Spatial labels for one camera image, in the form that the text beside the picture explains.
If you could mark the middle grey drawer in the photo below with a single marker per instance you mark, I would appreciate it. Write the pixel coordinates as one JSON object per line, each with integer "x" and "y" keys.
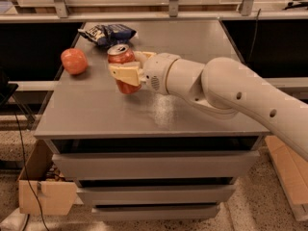
{"x": 155, "y": 195}

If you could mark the red apple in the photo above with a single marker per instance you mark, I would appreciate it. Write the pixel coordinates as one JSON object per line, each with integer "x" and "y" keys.
{"x": 74, "y": 61}

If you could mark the grey drawer cabinet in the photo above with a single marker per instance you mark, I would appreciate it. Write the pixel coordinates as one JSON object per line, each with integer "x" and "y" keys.
{"x": 87, "y": 114}

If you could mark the cardboard box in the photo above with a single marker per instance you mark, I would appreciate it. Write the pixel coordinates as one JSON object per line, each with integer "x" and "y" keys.
{"x": 39, "y": 193}
{"x": 292, "y": 172}

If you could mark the left cardboard box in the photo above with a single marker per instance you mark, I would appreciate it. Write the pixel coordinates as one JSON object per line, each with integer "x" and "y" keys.
{"x": 39, "y": 193}

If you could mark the top grey drawer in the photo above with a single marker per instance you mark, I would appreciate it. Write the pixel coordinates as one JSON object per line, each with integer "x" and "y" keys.
{"x": 155, "y": 165}

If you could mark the red coke can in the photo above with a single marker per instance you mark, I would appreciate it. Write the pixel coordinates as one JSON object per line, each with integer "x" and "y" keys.
{"x": 124, "y": 68}

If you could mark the bottom grey drawer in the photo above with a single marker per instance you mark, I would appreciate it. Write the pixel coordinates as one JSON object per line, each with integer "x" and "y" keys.
{"x": 155, "y": 212}

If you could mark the metal rail frame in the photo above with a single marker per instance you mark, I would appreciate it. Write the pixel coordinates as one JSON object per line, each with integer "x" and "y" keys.
{"x": 22, "y": 11}

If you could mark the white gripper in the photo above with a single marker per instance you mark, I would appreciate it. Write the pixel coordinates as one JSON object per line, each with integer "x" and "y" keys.
{"x": 157, "y": 70}

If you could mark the grey drawer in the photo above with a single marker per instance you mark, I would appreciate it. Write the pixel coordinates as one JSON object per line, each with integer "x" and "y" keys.
{"x": 155, "y": 195}
{"x": 155, "y": 165}
{"x": 155, "y": 212}

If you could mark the right cardboard box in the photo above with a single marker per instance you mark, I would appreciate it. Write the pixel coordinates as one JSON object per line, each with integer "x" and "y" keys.
{"x": 292, "y": 172}

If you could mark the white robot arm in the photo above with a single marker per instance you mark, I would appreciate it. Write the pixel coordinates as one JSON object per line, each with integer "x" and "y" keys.
{"x": 222, "y": 87}

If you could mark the blue chip bag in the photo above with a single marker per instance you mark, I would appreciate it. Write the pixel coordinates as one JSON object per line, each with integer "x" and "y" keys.
{"x": 108, "y": 35}

